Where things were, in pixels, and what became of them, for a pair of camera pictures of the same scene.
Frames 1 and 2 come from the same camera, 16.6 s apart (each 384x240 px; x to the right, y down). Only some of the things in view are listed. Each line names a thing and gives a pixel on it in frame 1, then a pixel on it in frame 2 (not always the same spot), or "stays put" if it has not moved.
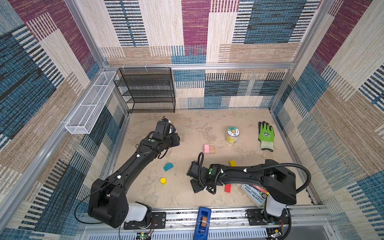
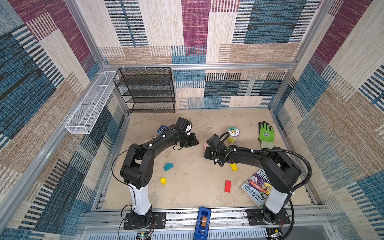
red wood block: (228, 188) stays put
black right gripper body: (198, 185) -> (211, 155)
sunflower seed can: (232, 133) stays put
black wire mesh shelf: (146, 88) stays put
